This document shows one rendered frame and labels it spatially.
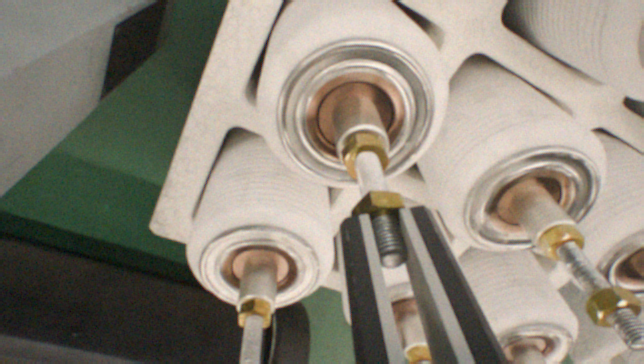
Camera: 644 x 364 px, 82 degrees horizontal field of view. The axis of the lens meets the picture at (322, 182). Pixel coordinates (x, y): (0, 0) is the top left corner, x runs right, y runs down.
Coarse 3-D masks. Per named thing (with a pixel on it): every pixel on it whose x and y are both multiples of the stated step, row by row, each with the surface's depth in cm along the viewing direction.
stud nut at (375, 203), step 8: (376, 192) 12; (384, 192) 12; (392, 192) 12; (360, 200) 12; (368, 200) 12; (376, 200) 11; (384, 200) 11; (392, 200) 11; (400, 200) 12; (360, 208) 12; (368, 208) 11; (376, 208) 11; (384, 208) 11; (392, 208) 11; (400, 208) 11; (376, 216) 11; (392, 216) 11
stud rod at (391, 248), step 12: (360, 156) 14; (372, 156) 14; (360, 168) 14; (372, 168) 14; (360, 180) 14; (372, 180) 13; (384, 180) 13; (360, 192) 13; (384, 216) 11; (372, 228) 11; (384, 228) 11; (396, 228) 11; (384, 240) 11; (396, 240) 11; (384, 252) 10; (396, 252) 10; (384, 264) 11; (396, 264) 11
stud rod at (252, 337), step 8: (248, 320) 20; (256, 320) 20; (248, 328) 20; (256, 328) 20; (248, 336) 19; (256, 336) 20; (248, 344) 19; (256, 344) 19; (248, 352) 19; (256, 352) 19; (240, 360) 19; (248, 360) 18; (256, 360) 19
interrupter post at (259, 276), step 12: (252, 264) 23; (264, 264) 23; (276, 264) 24; (252, 276) 22; (264, 276) 22; (276, 276) 23; (240, 288) 22; (252, 288) 21; (264, 288) 21; (276, 288) 23; (240, 300) 21; (264, 300) 21
